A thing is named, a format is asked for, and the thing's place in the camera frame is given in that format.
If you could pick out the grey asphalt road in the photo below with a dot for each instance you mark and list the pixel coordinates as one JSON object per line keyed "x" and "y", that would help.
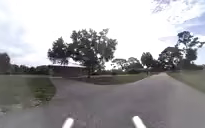
{"x": 123, "y": 103}

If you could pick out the grass patch under tree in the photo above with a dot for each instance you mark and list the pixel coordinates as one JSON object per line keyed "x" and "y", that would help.
{"x": 123, "y": 79}

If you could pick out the row of dark trees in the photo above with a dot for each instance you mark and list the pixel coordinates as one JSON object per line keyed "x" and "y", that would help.
{"x": 0, "y": 62}

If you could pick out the green grass strip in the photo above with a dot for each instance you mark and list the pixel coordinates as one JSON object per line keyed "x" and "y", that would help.
{"x": 196, "y": 80}

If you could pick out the low dark building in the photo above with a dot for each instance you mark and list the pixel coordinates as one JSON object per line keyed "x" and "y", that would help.
{"x": 66, "y": 70}

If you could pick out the grass field with bare patch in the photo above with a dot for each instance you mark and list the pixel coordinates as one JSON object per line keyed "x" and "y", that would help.
{"x": 13, "y": 88}

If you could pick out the large spreading tree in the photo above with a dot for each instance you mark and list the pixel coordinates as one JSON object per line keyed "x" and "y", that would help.
{"x": 90, "y": 46}

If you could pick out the robot's own part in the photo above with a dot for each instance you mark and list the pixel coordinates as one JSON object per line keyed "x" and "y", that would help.
{"x": 138, "y": 122}
{"x": 68, "y": 123}

